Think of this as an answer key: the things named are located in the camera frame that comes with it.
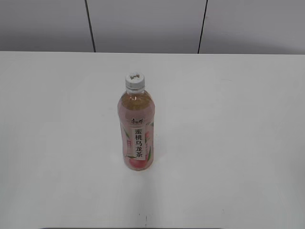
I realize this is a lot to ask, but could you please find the peach oolong tea bottle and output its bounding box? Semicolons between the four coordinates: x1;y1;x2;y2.
117;90;155;171

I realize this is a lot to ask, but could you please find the white bottle cap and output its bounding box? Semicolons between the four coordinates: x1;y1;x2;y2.
125;72;145;91

